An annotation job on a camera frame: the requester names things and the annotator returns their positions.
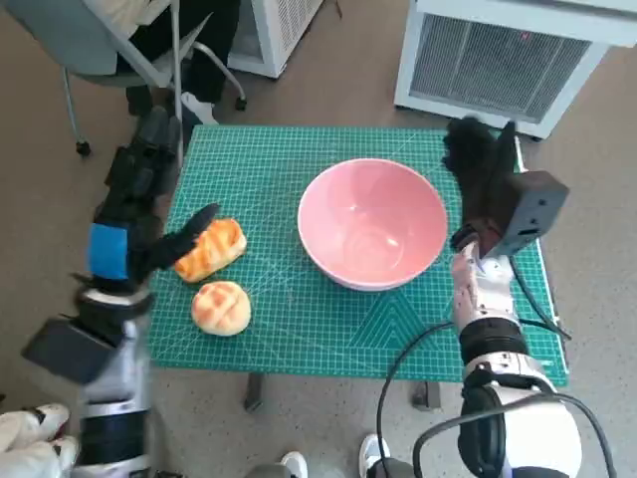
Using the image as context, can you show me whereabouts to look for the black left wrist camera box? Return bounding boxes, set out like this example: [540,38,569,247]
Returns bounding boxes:
[20,314,128,385]

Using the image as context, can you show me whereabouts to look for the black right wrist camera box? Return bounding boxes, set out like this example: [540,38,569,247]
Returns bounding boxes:
[485,169,570,259]

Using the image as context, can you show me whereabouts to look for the round toy bread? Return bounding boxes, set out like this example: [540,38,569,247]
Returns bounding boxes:
[191,281,252,338]

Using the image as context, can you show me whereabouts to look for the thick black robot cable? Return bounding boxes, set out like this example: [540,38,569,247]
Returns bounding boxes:
[411,392,619,478]

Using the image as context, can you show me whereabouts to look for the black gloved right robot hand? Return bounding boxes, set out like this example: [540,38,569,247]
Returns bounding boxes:
[441,117,522,259]

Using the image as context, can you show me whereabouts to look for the pink bowl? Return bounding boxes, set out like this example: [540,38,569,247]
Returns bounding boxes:
[297,157,448,293]

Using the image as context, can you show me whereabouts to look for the large white air purifier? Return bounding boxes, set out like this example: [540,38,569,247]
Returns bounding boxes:
[393,0,637,141]

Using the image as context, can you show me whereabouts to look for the small white grille appliance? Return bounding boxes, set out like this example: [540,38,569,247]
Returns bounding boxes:
[227,0,329,79]

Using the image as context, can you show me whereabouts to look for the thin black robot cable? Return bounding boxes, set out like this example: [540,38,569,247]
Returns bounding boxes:
[375,321,459,478]

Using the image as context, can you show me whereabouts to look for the oblong striped toy bread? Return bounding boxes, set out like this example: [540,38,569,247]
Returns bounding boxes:
[173,217,248,284]

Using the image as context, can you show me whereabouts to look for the black camera cable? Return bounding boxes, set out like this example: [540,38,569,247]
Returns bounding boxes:
[508,256,572,343]

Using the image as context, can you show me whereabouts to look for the black table leg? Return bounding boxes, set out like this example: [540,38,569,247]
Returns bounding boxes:
[243,372,265,413]
[411,381,442,412]

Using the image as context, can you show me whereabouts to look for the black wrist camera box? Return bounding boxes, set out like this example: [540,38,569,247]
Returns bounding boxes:
[20,314,128,385]
[485,169,570,259]

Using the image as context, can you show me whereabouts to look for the person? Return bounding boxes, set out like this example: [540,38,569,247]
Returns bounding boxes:
[113,0,243,126]
[0,401,81,478]

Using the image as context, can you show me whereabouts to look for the green cutting mat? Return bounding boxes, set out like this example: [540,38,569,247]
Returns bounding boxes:
[148,123,568,387]

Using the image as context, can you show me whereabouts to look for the white shoe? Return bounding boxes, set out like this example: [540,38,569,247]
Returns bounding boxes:
[358,432,392,472]
[281,450,310,478]

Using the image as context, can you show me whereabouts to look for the grey office chair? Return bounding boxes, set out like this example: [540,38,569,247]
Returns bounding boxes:
[2,0,249,158]

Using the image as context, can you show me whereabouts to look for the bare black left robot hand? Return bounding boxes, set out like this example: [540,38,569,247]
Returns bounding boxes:
[87,105,221,291]

